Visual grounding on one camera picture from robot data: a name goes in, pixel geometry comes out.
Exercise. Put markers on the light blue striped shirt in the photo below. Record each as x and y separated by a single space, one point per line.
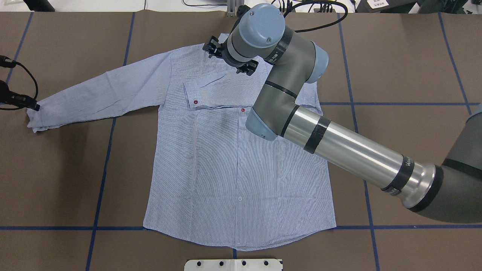
213 182

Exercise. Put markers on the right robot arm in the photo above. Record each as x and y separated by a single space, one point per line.
451 192

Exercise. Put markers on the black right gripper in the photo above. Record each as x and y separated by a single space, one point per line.
212 48

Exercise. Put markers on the aluminium frame post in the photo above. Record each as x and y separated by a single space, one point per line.
233 6

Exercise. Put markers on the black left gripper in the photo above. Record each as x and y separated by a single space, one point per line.
15 98

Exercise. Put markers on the white central robot pedestal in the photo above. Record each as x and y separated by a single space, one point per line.
234 265

